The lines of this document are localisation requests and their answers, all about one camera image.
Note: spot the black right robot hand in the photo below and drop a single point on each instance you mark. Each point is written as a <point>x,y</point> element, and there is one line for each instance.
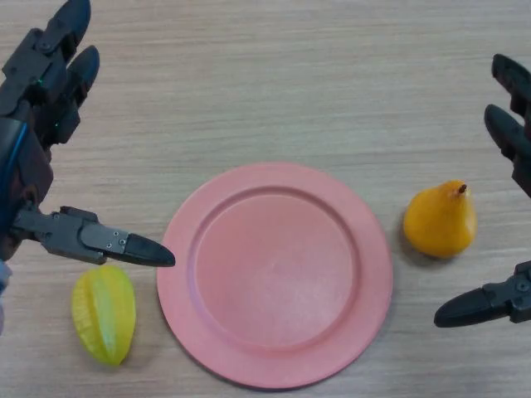
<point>504,124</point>

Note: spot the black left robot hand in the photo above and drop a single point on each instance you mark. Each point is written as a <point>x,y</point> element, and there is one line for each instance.
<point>29,174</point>

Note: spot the yellow pear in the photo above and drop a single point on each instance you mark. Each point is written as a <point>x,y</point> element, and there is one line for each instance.
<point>439,221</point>

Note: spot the pink round plate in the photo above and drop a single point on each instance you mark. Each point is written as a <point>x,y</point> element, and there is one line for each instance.
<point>274,273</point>

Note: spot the yellow starfruit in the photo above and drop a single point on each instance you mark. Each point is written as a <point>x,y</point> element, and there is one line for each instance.
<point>103,317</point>

